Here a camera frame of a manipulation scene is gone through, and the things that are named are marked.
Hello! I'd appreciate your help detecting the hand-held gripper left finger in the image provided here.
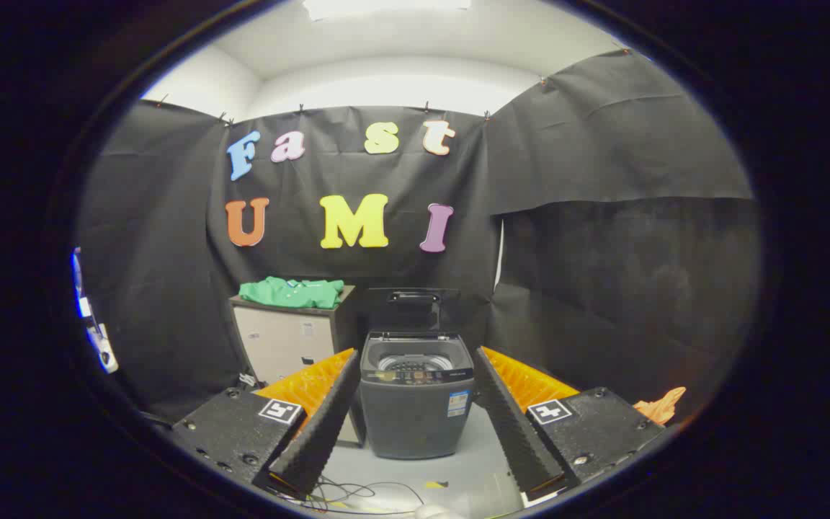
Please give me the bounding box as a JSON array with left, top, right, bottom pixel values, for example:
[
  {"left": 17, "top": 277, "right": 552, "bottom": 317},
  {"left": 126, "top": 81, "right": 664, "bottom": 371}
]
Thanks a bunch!
[{"left": 170, "top": 348, "right": 362, "bottom": 502}]

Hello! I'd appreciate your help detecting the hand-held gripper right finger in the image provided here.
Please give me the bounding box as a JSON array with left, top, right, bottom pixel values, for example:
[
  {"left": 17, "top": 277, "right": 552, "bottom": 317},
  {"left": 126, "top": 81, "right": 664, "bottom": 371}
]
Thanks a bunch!
[{"left": 473, "top": 346, "right": 668, "bottom": 509}]

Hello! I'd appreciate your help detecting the grey washing machine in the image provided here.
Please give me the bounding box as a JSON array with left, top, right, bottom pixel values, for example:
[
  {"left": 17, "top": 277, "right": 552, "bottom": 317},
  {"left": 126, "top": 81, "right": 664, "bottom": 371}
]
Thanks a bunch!
[{"left": 359, "top": 330, "right": 476, "bottom": 461}]

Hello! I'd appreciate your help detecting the green polo shirt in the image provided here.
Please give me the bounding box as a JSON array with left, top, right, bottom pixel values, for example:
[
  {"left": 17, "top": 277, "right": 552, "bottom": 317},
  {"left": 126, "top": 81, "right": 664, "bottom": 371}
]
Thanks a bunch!
[{"left": 239, "top": 277, "right": 345, "bottom": 311}]

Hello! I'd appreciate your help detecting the dark washing machine lid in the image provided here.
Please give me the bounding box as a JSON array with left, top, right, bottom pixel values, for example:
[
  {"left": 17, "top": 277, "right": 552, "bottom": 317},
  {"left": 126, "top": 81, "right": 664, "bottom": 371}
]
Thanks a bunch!
[{"left": 366, "top": 287, "right": 460, "bottom": 334}]

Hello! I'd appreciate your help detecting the beige cabinet with dark top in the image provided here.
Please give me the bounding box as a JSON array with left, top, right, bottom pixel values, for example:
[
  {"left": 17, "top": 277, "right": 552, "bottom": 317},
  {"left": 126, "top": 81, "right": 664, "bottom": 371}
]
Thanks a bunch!
[{"left": 230, "top": 285, "right": 365, "bottom": 444}]

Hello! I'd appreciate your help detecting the orange crumpled object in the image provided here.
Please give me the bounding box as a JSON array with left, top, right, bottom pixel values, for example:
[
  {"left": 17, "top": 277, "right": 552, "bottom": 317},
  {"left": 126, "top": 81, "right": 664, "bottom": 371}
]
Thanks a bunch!
[{"left": 633, "top": 387, "right": 687, "bottom": 426}]

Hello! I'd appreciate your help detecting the blue and white equipment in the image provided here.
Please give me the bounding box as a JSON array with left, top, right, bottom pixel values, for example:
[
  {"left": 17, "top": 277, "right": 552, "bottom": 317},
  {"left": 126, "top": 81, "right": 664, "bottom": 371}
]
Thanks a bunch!
[{"left": 71, "top": 247, "right": 119, "bottom": 374}]

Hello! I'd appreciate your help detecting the thin black floor cable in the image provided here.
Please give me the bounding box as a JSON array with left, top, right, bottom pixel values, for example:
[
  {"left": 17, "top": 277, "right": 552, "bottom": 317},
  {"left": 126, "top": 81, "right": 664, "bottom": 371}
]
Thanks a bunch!
[{"left": 307, "top": 476, "right": 427, "bottom": 514}]

